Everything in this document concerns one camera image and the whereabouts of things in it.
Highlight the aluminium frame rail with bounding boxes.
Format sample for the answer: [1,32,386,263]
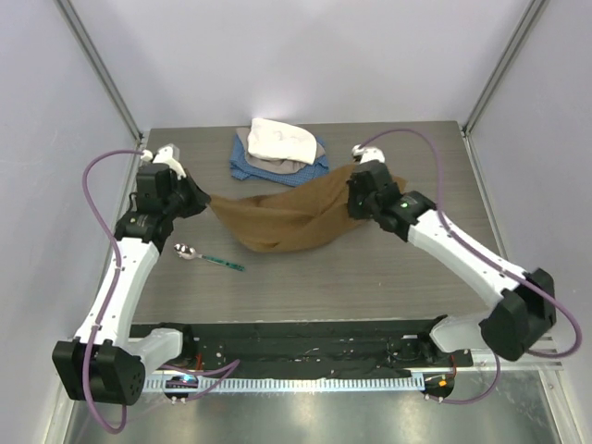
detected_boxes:
[461,0,550,135]
[54,0,143,144]

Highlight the aluminium frame rail right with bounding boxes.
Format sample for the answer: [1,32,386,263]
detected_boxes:
[461,0,550,135]

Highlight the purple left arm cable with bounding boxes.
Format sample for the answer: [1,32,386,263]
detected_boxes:
[82,148,241,435]

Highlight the blue checkered cloth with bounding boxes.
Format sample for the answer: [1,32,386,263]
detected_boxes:
[229,135,330,187]

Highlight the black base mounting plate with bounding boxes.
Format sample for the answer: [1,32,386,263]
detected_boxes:
[129,318,477,378]

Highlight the white folded cloth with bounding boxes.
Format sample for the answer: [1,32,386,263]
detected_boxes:
[247,117,317,165]

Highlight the spoon with green handle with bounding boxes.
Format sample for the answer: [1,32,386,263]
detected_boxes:
[174,243,245,272]

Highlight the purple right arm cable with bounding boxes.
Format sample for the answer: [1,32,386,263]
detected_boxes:
[364,128,584,406]

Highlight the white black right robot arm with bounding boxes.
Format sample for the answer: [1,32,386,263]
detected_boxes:
[347,160,556,365]

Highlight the brown cloth napkin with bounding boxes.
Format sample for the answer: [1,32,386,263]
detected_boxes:
[208,164,409,253]

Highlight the aluminium frame rail left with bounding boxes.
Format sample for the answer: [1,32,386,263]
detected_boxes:
[54,0,143,144]

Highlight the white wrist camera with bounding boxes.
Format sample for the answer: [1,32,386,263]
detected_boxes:
[141,143,187,180]
[351,144,386,164]

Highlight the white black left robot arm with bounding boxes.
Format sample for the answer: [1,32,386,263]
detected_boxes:
[52,160,210,406]

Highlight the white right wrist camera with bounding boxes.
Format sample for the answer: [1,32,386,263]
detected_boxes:
[351,144,386,164]

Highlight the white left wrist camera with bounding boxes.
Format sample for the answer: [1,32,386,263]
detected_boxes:
[141,143,187,180]

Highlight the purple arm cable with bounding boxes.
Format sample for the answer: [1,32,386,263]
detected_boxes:
[82,148,241,435]
[364,128,584,406]

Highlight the white slotted cable duct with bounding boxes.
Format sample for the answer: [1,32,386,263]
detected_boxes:
[142,374,425,393]

